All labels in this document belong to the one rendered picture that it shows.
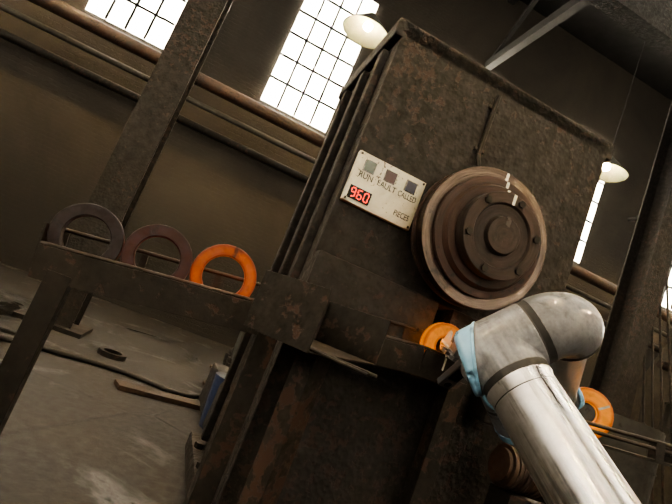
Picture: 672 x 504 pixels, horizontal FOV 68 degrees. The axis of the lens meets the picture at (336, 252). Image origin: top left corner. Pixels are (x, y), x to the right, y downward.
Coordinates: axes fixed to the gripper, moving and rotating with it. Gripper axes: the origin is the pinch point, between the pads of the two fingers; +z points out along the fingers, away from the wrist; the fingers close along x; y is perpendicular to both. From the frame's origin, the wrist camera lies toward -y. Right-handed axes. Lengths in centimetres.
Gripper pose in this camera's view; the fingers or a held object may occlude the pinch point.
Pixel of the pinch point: (444, 343)
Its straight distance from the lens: 167.1
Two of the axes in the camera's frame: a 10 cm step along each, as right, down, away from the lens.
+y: 4.4, -8.9, -1.4
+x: -8.8, -4.0, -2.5
